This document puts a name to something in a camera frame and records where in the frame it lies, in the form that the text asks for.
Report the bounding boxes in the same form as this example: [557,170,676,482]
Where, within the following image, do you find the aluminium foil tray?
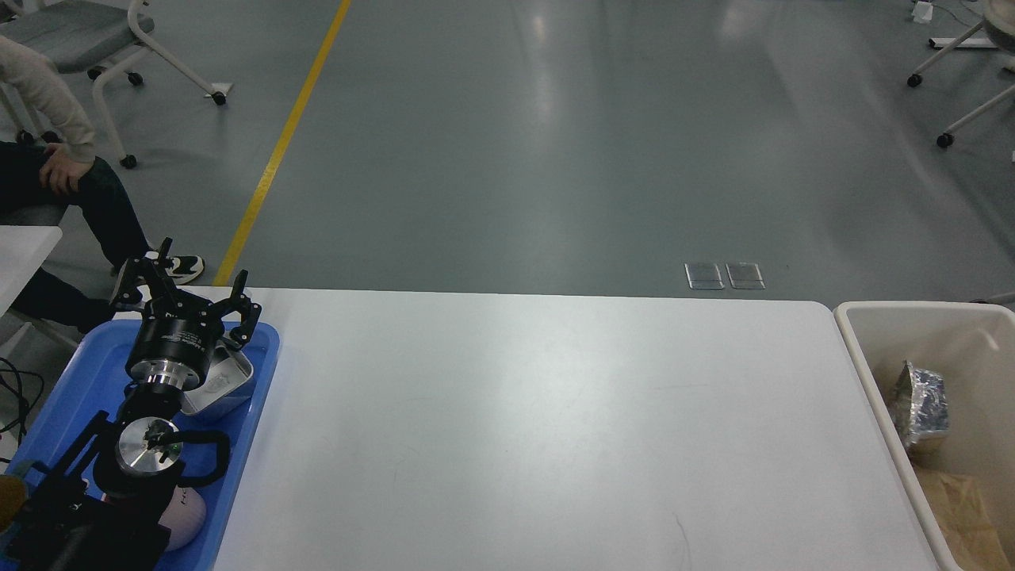
[888,360,952,456]

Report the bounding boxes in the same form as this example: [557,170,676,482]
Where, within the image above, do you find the right floor socket plate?
[726,263,766,290]

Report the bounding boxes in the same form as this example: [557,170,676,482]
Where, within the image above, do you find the black cables left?
[0,357,48,465]

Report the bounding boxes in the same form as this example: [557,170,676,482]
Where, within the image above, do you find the stainless steel rectangular container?
[182,343,256,425]

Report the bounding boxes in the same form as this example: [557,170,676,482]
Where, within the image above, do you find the floor socket plate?
[726,263,766,290]
[684,263,726,290]

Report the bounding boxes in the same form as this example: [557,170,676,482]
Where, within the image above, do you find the left floor socket plate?
[684,263,726,290]

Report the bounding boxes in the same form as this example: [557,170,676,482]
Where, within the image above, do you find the pink mug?
[159,487,207,553]

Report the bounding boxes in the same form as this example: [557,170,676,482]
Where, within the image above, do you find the white power adapter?
[911,1,934,25]

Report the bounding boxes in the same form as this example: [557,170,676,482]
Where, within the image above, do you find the beige waste bin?
[834,302,1014,570]

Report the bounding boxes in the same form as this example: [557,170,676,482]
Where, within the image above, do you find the dark blue mug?
[0,473,29,536]

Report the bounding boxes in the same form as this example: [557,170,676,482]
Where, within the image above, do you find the white chair base right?
[906,1,1014,149]

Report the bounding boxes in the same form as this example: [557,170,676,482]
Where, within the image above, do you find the walking person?
[1,35,205,334]

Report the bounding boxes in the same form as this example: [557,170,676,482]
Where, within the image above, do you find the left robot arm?
[2,238,262,570]

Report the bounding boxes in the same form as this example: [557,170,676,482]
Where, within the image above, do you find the white side table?
[1,225,63,315]

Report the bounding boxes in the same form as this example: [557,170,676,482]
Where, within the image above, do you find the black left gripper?
[109,237,262,391]

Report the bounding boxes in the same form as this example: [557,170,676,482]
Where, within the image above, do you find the grey office chair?
[2,1,232,169]

